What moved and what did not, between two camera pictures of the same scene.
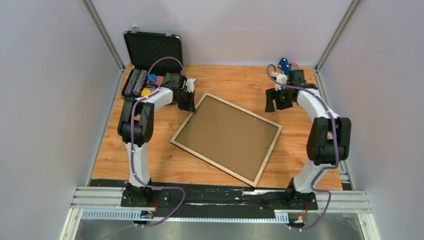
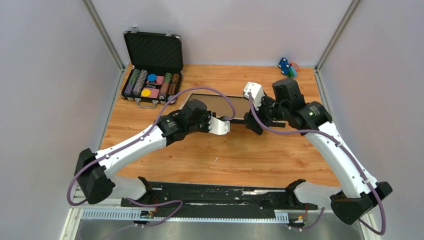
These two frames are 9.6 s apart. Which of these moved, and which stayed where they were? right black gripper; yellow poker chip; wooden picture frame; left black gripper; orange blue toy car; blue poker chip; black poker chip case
Moved: wooden picture frame; left black gripper; right black gripper
Stayed: orange blue toy car; yellow poker chip; black poker chip case; blue poker chip
